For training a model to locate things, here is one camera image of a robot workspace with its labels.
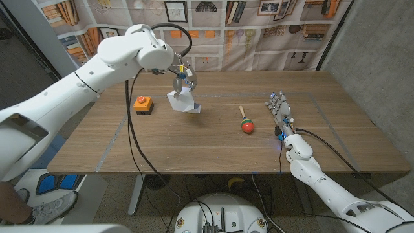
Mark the white and blue floor panel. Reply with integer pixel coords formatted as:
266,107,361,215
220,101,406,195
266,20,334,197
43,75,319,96
14,168,109,225

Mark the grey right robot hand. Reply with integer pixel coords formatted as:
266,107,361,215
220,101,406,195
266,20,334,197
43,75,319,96
265,90,297,137

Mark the person's leg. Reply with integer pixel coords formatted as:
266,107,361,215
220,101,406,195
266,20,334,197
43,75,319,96
0,181,33,225

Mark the white table leg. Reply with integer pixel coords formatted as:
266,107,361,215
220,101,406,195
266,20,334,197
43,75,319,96
127,173,146,217

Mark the black round floor fan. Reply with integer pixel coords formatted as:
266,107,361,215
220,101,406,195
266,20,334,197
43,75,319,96
144,173,171,190

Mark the white robot torso base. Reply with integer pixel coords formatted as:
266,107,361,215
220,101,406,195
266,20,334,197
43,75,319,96
173,193,269,233

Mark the grey table leg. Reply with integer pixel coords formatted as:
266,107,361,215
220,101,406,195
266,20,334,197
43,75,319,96
292,173,314,217

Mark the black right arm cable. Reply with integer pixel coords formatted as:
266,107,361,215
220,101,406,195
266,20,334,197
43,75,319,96
296,128,414,217

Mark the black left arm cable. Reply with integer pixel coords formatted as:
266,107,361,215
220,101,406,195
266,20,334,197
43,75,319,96
124,22,193,233

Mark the black backdrop stand pole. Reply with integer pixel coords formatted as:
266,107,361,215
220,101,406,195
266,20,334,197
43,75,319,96
316,0,355,71

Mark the grey sneaker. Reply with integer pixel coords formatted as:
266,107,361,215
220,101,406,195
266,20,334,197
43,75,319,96
30,190,80,226

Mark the red toy lollipop wooden handle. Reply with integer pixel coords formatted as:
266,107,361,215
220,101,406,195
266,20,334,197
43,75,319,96
238,105,255,135

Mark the blue-grey storage bin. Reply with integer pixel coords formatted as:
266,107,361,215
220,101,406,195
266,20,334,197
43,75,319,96
32,134,67,170

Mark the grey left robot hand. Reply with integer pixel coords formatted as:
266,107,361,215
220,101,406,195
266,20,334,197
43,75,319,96
168,53,199,98

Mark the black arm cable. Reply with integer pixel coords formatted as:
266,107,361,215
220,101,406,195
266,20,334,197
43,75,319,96
296,128,414,217
124,22,193,233

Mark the yellow object under table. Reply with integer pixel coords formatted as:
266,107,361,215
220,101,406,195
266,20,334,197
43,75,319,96
227,177,246,191

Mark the white milk carton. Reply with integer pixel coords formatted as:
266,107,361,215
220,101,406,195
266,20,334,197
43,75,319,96
166,86,202,114

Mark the printed bookshelf backdrop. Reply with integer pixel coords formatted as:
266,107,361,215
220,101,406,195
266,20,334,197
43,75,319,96
34,0,353,94

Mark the orange box with red button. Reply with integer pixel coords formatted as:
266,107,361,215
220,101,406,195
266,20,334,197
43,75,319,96
133,96,155,116

